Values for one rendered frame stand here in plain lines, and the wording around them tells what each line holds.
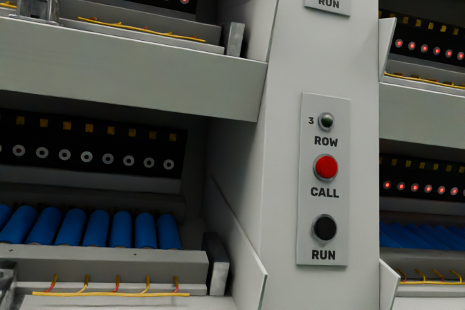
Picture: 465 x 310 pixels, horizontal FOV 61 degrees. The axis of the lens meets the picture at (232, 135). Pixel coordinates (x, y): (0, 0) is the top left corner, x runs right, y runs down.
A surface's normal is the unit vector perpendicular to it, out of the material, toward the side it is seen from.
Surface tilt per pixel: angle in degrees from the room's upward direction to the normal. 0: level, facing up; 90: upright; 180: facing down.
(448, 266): 113
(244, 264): 90
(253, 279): 90
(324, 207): 90
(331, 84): 90
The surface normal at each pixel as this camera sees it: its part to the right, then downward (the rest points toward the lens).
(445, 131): 0.23, 0.23
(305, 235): 0.28, -0.16
